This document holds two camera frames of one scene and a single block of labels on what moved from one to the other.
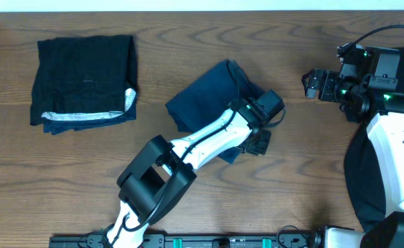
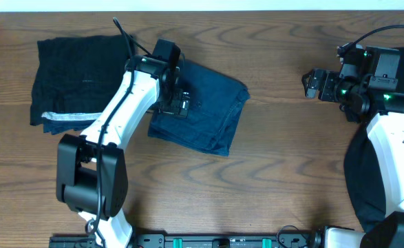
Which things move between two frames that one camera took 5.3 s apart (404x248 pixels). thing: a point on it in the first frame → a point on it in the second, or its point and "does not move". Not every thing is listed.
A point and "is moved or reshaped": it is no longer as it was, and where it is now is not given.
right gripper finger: (314, 82) does not move
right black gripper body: (342, 91) does not move
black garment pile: (363, 176) does not move
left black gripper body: (259, 146) → (173, 102)
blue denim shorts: (209, 94) is moved or reshaped
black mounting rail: (191, 240) does not move
